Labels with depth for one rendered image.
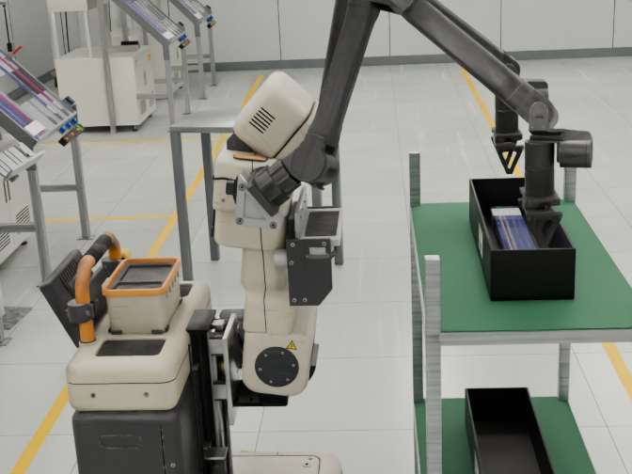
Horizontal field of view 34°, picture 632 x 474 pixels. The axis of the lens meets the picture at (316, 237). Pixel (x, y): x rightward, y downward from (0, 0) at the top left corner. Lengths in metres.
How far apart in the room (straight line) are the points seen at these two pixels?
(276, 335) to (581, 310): 0.71
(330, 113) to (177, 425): 0.79
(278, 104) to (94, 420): 0.82
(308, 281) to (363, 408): 1.52
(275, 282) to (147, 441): 0.46
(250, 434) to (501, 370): 1.04
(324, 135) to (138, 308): 0.64
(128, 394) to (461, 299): 0.76
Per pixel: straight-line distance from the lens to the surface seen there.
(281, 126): 2.27
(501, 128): 2.59
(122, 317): 2.47
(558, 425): 2.99
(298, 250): 2.32
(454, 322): 2.09
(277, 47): 11.57
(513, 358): 4.20
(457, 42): 2.09
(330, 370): 4.11
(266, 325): 2.41
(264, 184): 2.15
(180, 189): 4.90
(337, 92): 2.14
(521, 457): 2.80
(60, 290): 2.50
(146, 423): 2.39
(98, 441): 2.44
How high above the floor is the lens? 1.76
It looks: 18 degrees down
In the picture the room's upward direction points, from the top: 3 degrees counter-clockwise
